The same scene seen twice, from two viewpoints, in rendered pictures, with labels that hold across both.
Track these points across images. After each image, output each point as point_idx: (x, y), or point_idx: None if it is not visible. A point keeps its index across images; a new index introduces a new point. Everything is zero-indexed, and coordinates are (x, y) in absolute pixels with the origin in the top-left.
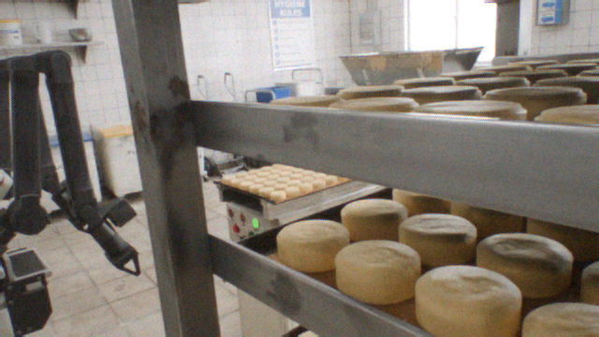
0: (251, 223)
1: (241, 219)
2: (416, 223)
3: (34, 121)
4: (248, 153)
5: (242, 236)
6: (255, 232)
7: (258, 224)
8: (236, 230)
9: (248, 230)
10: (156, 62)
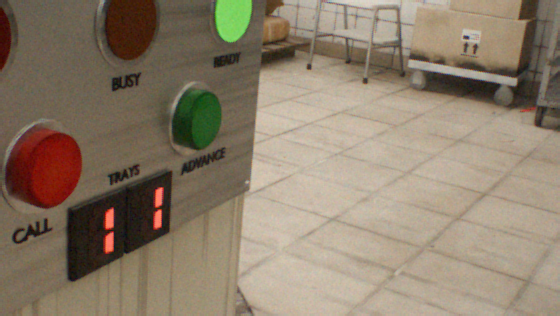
0: (195, 29)
1: (111, 45)
2: None
3: None
4: None
5: (98, 193)
6: (219, 78)
7: (252, 5)
8: (75, 174)
9: (162, 104)
10: None
